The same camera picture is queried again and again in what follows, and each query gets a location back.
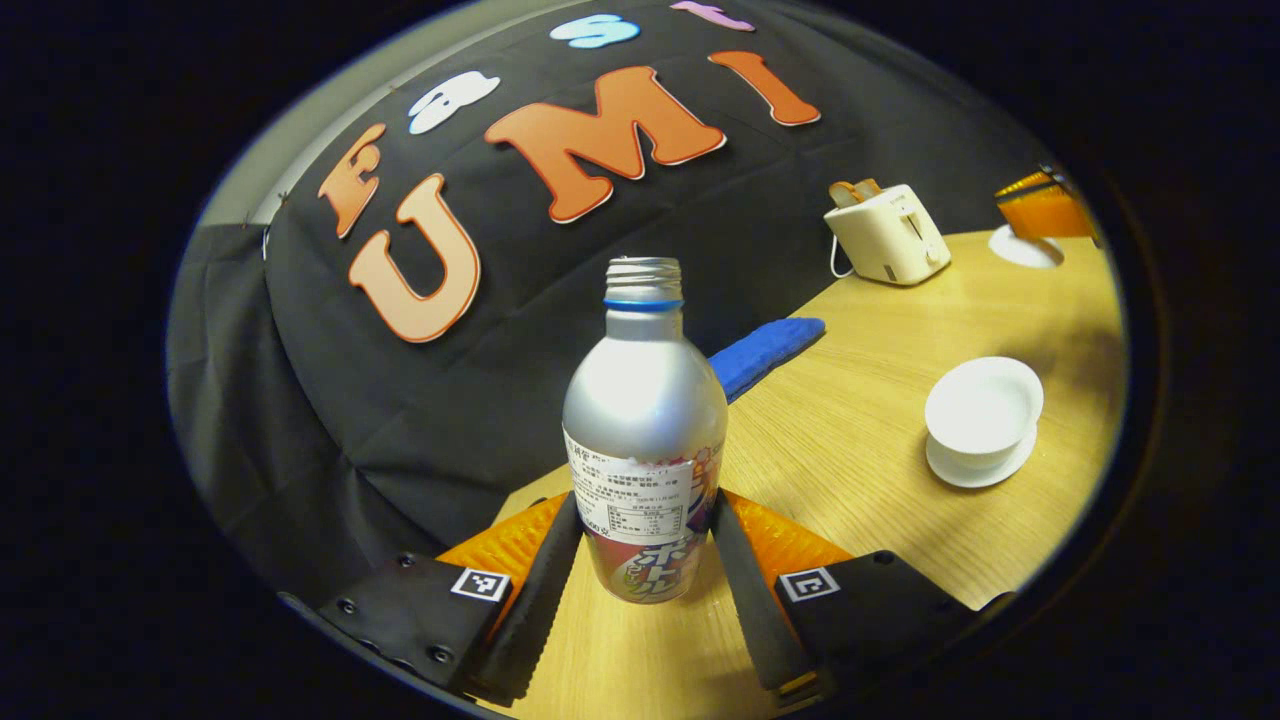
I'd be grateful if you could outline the black backdrop cloth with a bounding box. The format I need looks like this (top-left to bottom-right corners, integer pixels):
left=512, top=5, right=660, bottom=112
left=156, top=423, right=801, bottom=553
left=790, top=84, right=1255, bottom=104
left=165, top=0, right=1061, bottom=601

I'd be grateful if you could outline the white teacup lid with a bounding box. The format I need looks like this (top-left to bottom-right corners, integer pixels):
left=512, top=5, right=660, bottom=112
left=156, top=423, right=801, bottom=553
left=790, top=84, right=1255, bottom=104
left=988, top=224, right=1065, bottom=269

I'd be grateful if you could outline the silver water bottle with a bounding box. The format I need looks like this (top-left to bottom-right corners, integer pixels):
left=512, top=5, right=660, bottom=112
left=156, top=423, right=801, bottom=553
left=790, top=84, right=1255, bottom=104
left=562, top=257, right=729, bottom=605

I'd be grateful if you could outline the white teacup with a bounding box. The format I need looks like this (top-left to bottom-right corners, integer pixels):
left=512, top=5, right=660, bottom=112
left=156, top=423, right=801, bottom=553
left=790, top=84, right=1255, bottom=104
left=925, top=357, right=1044, bottom=471

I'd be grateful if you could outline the blue towel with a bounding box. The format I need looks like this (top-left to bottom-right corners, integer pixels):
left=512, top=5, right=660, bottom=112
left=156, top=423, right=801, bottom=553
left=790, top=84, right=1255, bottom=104
left=708, top=317, right=827, bottom=404

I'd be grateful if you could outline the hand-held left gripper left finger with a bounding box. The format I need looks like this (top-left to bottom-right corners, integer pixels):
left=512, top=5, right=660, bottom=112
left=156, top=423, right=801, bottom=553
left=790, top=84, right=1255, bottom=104
left=280, top=490, right=586, bottom=706

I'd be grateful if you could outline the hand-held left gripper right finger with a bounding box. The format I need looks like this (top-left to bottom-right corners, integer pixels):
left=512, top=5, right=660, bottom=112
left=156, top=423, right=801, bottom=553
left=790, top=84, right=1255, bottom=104
left=710, top=488, right=1016, bottom=713

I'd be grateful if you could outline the white saucer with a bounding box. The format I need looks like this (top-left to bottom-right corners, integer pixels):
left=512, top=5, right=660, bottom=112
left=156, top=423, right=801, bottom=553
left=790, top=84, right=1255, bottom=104
left=926, top=425, right=1038, bottom=489

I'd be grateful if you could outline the white toaster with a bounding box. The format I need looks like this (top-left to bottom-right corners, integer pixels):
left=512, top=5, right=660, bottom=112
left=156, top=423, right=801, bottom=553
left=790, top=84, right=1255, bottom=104
left=824, top=184, right=952, bottom=287

